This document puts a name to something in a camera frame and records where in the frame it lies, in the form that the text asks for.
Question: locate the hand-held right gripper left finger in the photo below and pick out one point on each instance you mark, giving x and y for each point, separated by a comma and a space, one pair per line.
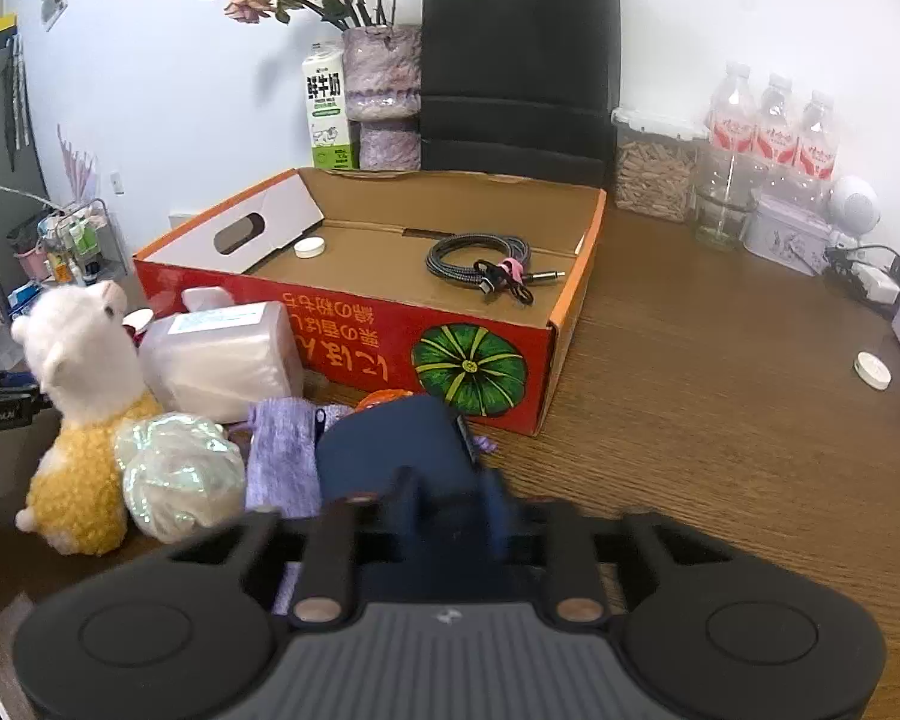
330, 555

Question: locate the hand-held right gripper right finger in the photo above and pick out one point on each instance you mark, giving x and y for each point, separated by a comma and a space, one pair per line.
499, 517

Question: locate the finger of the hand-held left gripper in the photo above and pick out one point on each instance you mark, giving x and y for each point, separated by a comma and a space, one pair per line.
4, 399

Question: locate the white and yellow alpaca plush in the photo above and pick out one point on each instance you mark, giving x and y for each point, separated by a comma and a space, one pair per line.
75, 345

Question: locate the purple knitted pouch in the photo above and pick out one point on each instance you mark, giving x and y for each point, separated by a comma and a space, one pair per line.
277, 450

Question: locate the navy blue case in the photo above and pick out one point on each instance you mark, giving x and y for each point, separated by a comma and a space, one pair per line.
390, 442

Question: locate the white plastic cap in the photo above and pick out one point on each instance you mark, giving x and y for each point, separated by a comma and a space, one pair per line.
310, 247
139, 317
872, 371

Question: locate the iridescent plastic bag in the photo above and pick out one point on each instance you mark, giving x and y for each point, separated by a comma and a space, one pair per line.
180, 480

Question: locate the red cardboard box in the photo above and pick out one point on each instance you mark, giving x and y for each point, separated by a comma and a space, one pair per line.
360, 345

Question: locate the translucent plastic container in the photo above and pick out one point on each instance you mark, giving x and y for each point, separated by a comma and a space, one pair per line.
217, 360

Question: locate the orange round object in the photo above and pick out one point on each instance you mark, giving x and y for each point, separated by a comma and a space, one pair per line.
384, 397

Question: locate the metal rolling cart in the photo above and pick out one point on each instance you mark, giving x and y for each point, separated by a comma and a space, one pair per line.
67, 240

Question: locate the wooden desk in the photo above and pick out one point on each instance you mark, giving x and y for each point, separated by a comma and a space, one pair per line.
720, 427

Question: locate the three water bottles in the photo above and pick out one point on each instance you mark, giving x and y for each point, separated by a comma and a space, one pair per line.
724, 221

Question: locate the clear container of seeds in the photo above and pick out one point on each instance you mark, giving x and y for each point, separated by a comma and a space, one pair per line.
652, 172

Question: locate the purple mottled vase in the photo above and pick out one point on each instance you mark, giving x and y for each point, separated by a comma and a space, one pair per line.
382, 97

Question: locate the green and white milk carton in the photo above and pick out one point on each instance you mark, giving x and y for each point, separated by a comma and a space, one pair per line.
328, 105

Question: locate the white charger plug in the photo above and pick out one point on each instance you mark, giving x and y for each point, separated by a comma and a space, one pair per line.
874, 283

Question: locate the black paper bag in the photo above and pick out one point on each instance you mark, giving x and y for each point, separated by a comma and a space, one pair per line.
517, 75

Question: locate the water bottle with red label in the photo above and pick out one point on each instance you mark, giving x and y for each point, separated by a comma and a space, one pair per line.
817, 142
731, 120
776, 127

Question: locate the white round speaker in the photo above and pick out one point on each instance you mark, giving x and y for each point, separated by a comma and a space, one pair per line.
855, 202

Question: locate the white wall outlet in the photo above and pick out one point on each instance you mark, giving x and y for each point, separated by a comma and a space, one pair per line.
117, 182

